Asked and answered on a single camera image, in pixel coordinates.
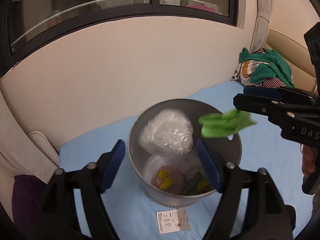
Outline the green paper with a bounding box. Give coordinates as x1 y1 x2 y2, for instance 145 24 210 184
198 109 257 138

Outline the yellow chips bag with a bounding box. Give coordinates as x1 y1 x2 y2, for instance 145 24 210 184
183 173 213 196

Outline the grey trash bin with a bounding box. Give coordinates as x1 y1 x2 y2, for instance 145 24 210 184
129 99 242 208

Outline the person right hand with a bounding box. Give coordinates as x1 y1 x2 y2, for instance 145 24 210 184
301 145 318 178

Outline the green towel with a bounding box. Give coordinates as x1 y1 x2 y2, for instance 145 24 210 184
238 47 295 88

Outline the beige headboard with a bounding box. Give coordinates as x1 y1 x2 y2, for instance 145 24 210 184
265 29 317 93

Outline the light blue bed sheet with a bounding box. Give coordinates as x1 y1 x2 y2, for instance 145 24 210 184
60 81 312 239

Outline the white printed card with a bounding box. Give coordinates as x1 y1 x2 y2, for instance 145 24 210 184
156 207 191 234

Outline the white curtain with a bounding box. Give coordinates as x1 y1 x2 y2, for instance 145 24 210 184
249 0 274 53

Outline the dark framed window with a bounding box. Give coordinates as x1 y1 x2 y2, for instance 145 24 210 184
1 0 239 75

